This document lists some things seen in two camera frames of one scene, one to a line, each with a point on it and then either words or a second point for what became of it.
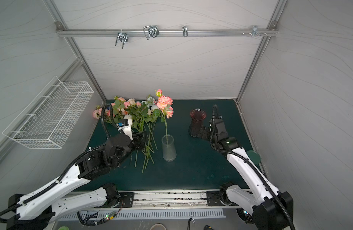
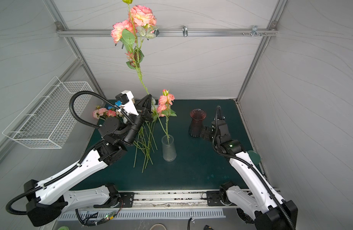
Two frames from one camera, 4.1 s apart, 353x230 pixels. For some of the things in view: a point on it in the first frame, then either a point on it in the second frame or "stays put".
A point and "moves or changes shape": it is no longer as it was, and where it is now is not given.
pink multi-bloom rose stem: x=164 y=103 moves or changes shape
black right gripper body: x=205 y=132 stays put
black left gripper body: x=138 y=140 → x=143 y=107
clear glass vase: x=169 y=152 stays put
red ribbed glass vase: x=196 y=115 stays put
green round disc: x=254 y=156 stays put
